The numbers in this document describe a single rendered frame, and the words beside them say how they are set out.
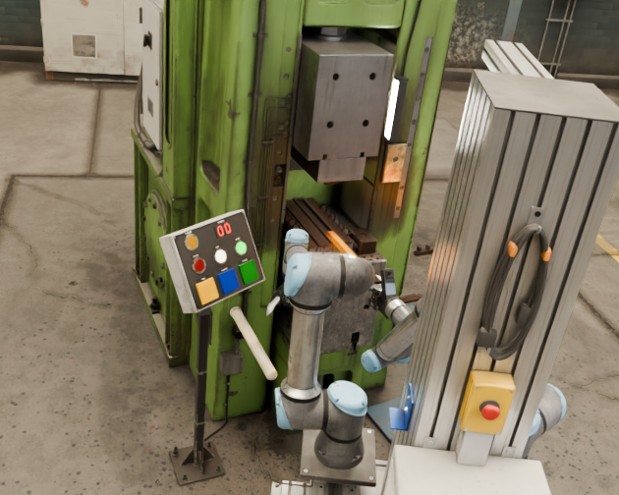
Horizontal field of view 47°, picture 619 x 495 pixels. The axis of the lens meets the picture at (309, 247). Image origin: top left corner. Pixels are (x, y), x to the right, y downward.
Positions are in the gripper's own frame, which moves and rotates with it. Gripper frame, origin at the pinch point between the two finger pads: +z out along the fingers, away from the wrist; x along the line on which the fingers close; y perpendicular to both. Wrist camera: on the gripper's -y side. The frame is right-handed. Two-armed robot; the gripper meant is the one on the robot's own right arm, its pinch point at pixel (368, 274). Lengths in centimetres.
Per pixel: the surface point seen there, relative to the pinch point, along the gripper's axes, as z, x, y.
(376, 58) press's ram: 27, 6, -75
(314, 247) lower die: 28.3, -9.7, 2.2
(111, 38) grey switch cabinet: 563, 1, 46
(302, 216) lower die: 53, -5, 1
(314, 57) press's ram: 30, -17, -74
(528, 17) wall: 529, 506, 10
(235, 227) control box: 20, -47, -15
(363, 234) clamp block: 34.3, 15.7, 2.5
